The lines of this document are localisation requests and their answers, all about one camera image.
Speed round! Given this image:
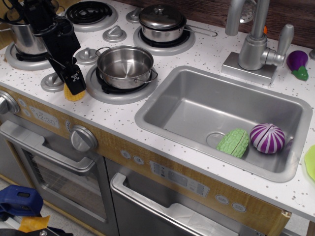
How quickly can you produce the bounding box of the back left coil burner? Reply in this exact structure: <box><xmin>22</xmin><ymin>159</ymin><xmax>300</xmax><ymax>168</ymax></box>
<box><xmin>64</xmin><ymin>0</ymin><xmax>118</xmax><ymax>32</ymax></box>

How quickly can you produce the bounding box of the front right stove burner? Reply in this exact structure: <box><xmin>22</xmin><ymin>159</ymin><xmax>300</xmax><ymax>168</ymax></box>
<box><xmin>86</xmin><ymin>65</ymin><xmax>158</xmax><ymax>105</ymax></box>

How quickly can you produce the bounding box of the front left stove burner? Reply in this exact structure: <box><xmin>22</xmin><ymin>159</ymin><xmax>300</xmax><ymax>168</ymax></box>
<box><xmin>5</xmin><ymin>42</ymin><xmax>52</xmax><ymax>71</ymax></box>

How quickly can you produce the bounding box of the silver oven dial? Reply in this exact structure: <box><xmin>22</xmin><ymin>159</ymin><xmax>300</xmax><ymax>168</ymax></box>
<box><xmin>70</xmin><ymin>125</ymin><xmax>98</xmax><ymax>152</ymax></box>
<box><xmin>0</xmin><ymin>90</ymin><xmax>20</xmax><ymax>115</ymax></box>

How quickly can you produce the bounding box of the grey toy sink basin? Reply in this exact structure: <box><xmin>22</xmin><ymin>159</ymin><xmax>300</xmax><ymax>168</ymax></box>
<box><xmin>135</xmin><ymin>66</ymin><xmax>313</xmax><ymax>182</ymax></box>

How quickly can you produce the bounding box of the grey stove knob centre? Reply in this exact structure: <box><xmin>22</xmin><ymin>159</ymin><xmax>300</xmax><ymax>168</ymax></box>
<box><xmin>102</xmin><ymin>25</ymin><xmax>127</xmax><ymax>43</ymax></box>

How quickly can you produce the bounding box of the grey stove knob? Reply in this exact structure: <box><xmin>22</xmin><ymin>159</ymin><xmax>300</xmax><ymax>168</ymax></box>
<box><xmin>75</xmin><ymin>47</ymin><xmax>97</xmax><ymax>65</ymax></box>
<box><xmin>102</xmin><ymin>25</ymin><xmax>127</xmax><ymax>43</ymax></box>
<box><xmin>41</xmin><ymin>72</ymin><xmax>64</xmax><ymax>92</ymax></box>
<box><xmin>126</xmin><ymin>7</ymin><xmax>142</xmax><ymax>24</ymax></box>

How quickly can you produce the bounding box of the silver oven dial right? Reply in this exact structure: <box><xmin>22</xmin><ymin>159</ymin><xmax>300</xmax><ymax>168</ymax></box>
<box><xmin>70</xmin><ymin>125</ymin><xmax>98</xmax><ymax>152</ymax></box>

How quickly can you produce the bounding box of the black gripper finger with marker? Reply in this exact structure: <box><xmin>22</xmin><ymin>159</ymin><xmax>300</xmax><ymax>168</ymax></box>
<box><xmin>57</xmin><ymin>64</ymin><xmax>86</xmax><ymax>95</ymax></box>

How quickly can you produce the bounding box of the purple striped toy onion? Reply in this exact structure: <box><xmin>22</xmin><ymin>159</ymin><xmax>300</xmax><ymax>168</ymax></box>
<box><xmin>250</xmin><ymin>123</ymin><xmax>285</xmax><ymax>154</ymax></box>

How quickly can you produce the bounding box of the toy dishwasher door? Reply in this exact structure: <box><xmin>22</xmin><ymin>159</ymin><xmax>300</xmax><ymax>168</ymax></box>
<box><xmin>105</xmin><ymin>159</ymin><xmax>262</xmax><ymax>236</ymax></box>

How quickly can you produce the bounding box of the grey stove knob front left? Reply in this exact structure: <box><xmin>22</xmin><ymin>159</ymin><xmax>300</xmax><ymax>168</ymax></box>
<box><xmin>41</xmin><ymin>72</ymin><xmax>64</xmax><ymax>92</ymax></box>

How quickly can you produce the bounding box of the stove burner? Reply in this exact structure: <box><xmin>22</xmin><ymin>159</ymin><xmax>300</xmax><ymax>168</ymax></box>
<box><xmin>133</xmin><ymin>27</ymin><xmax>195</xmax><ymax>56</ymax></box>
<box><xmin>5</xmin><ymin>42</ymin><xmax>52</xmax><ymax>71</ymax></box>
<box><xmin>86</xmin><ymin>65</ymin><xmax>158</xmax><ymax>105</ymax></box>

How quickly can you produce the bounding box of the green toy bitter gourd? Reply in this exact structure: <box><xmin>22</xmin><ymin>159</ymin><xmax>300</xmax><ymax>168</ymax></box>
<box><xmin>216</xmin><ymin>128</ymin><xmax>249</xmax><ymax>158</ymax></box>

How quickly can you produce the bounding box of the tall steel stock pot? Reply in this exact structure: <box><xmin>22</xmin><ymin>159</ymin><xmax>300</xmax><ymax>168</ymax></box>
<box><xmin>0</xmin><ymin>9</ymin><xmax>47</xmax><ymax>55</ymax></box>

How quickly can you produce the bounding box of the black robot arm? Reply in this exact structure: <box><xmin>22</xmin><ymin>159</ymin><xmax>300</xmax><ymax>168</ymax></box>
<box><xmin>0</xmin><ymin>0</ymin><xmax>86</xmax><ymax>95</ymax></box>

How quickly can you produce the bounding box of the yellow toy corn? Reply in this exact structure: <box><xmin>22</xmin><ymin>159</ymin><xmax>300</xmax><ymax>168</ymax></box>
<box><xmin>63</xmin><ymin>84</ymin><xmax>86</xmax><ymax>102</ymax></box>

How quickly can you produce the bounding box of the silver oven dial left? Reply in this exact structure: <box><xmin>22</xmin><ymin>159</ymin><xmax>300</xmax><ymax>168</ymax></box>
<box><xmin>0</xmin><ymin>90</ymin><xmax>20</xmax><ymax>115</ymax></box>

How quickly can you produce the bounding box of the blue clamp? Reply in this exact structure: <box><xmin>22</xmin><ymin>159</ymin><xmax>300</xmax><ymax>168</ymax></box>
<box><xmin>0</xmin><ymin>185</ymin><xmax>43</xmax><ymax>221</ymax></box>

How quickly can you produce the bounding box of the toy oven door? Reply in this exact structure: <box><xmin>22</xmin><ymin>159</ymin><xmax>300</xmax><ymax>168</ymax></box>
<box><xmin>0</xmin><ymin>120</ymin><xmax>119</xmax><ymax>236</ymax></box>

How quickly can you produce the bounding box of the open steel pan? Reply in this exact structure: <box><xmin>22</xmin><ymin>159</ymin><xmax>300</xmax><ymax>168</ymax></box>
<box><xmin>95</xmin><ymin>45</ymin><xmax>158</xmax><ymax>89</ymax></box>

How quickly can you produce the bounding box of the lidded steel saucepan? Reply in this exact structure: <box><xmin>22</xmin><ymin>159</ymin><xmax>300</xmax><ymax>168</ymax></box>
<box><xmin>139</xmin><ymin>4</ymin><xmax>218</xmax><ymax>43</ymax></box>

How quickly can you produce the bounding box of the grey stove knob middle left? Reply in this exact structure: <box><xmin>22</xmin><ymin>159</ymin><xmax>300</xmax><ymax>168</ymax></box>
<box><xmin>75</xmin><ymin>47</ymin><xmax>97</xmax><ymax>65</ymax></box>

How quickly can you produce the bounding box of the silver toy faucet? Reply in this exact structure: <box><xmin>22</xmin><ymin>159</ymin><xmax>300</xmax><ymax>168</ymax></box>
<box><xmin>221</xmin><ymin>0</ymin><xmax>294</xmax><ymax>86</ymax></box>

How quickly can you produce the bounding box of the yellow tape piece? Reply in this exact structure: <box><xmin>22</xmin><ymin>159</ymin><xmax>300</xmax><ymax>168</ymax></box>
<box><xmin>18</xmin><ymin>215</ymin><xmax>50</xmax><ymax>233</ymax></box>

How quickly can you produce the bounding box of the light green plate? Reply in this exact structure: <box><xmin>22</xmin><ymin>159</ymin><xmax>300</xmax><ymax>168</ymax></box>
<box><xmin>304</xmin><ymin>145</ymin><xmax>315</xmax><ymax>181</ymax></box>

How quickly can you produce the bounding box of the back right stove burner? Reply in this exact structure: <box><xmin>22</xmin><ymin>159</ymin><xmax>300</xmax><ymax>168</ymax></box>
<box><xmin>133</xmin><ymin>27</ymin><xmax>195</xmax><ymax>56</ymax></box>

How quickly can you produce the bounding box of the grey stove knob back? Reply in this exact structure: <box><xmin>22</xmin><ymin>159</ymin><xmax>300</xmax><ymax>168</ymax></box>
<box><xmin>126</xmin><ymin>7</ymin><xmax>142</xmax><ymax>24</ymax></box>

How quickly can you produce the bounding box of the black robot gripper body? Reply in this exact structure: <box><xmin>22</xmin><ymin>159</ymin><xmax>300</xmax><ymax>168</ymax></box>
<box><xmin>39</xmin><ymin>17</ymin><xmax>80</xmax><ymax>71</ymax></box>

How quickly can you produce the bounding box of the silver slotted ladle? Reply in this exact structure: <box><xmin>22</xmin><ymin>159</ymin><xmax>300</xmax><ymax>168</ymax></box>
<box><xmin>240</xmin><ymin>0</ymin><xmax>256</xmax><ymax>23</ymax></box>

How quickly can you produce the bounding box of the purple toy eggplant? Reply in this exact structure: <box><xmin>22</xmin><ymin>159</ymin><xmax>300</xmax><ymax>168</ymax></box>
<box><xmin>286</xmin><ymin>50</ymin><xmax>309</xmax><ymax>81</ymax></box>

